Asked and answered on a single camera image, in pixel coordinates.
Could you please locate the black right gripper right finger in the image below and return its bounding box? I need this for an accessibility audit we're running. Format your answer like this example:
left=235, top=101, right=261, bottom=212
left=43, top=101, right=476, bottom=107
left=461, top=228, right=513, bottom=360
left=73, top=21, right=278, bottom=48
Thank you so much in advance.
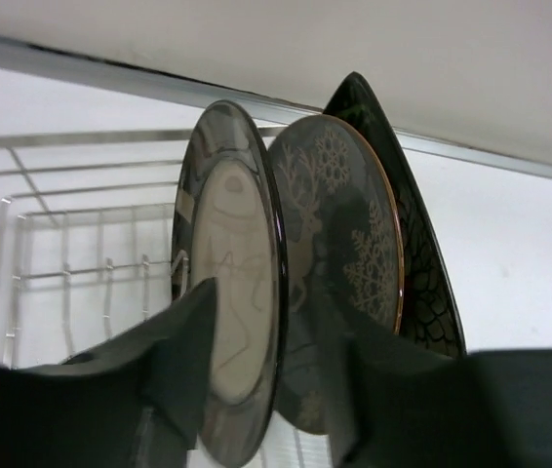
left=327, top=309, right=471, bottom=463

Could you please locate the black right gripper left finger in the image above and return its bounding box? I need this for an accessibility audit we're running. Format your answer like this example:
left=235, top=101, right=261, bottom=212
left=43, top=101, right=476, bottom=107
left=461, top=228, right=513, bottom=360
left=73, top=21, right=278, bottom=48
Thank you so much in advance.
left=60, top=277, right=221, bottom=452

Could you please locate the black square floral plate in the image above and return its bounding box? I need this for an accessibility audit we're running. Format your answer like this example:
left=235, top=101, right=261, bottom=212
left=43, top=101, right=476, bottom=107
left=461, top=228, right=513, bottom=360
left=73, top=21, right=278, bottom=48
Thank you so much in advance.
left=324, top=71, right=466, bottom=358

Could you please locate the grey round deer plate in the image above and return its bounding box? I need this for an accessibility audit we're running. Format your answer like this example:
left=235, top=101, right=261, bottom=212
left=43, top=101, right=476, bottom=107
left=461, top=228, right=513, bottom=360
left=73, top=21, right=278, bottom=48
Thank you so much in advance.
left=268, top=114, right=406, bottom=435

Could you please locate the black rimmed striped round plate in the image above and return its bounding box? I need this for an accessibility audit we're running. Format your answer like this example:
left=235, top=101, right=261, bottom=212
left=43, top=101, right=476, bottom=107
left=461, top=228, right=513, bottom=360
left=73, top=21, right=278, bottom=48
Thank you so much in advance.
left=171, top=100, right=289, bottom=467

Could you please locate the silver wire dish rack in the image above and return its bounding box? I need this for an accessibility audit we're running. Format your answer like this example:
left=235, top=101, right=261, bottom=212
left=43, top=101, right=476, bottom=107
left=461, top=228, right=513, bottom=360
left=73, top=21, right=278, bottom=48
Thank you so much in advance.
left=0, top=127, right=335, bottom=468

